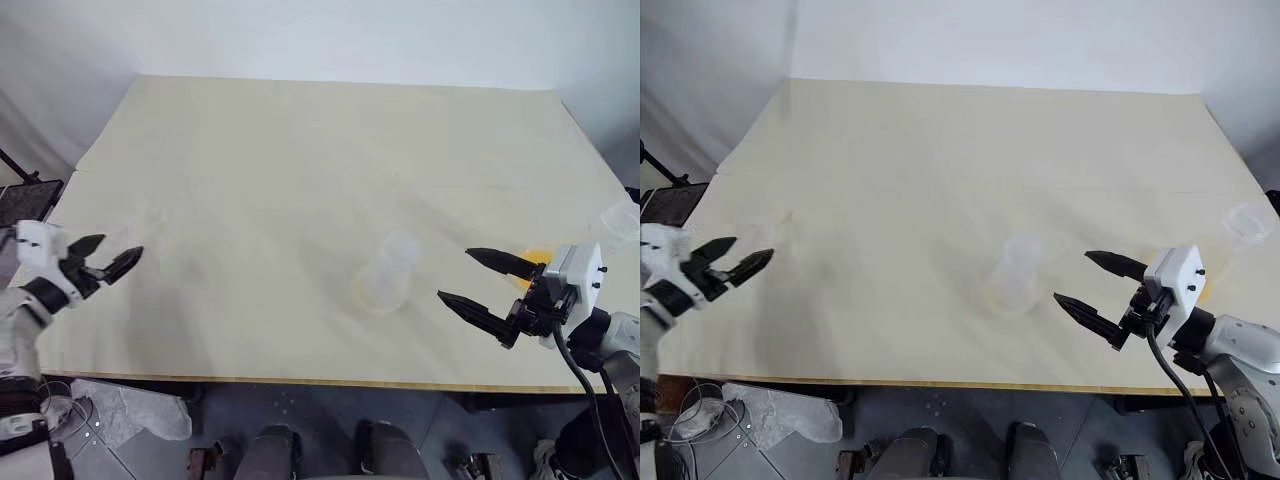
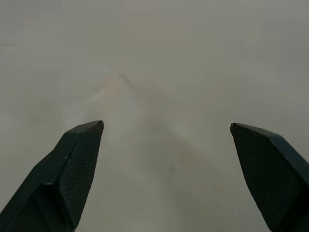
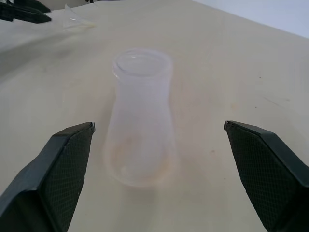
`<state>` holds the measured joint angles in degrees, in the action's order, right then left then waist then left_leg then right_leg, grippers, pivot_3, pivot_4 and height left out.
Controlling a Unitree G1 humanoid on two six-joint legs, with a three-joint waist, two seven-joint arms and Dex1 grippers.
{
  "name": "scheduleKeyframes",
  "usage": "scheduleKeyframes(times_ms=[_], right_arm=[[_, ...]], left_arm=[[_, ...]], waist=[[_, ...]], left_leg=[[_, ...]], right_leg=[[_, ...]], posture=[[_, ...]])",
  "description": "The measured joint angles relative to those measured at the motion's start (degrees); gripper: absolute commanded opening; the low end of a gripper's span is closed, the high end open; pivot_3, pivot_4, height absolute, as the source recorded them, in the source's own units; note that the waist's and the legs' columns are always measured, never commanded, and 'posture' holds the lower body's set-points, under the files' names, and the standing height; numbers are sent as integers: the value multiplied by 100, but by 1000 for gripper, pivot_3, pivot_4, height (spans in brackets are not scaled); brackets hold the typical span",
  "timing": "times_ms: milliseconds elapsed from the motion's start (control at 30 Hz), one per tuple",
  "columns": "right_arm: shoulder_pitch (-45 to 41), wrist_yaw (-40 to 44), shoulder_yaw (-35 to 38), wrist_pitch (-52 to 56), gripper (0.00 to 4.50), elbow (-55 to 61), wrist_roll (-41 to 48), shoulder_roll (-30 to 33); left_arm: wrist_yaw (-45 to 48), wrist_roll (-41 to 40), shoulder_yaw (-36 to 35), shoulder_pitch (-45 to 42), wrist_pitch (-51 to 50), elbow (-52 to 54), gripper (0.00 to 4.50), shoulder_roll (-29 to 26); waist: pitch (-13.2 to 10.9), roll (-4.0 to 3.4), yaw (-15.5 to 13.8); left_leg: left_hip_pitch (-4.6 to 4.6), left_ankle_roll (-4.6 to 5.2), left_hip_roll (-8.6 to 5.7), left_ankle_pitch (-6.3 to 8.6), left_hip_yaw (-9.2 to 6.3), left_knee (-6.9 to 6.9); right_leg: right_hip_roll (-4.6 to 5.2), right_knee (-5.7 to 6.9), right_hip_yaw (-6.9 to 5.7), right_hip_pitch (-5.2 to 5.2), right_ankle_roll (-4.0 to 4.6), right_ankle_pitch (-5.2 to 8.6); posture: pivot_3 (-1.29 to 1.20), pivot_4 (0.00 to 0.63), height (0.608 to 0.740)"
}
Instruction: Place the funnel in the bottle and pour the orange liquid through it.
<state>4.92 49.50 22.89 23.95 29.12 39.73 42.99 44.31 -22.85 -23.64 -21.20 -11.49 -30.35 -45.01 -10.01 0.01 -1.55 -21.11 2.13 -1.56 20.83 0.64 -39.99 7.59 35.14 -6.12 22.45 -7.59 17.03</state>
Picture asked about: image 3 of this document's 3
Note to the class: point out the clear plastic funnel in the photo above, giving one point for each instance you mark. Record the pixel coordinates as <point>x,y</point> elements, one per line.
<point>72,18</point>

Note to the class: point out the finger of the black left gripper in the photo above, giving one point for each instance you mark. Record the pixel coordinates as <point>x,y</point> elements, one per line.
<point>29,15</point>
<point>39,6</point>

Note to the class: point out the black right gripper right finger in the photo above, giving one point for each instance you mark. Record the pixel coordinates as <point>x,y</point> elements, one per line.
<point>268,174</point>

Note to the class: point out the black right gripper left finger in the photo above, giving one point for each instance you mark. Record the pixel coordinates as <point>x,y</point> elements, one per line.
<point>48,183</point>

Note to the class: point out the translucent plastic flask bottle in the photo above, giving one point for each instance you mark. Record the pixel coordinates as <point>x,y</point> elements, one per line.
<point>142,116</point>

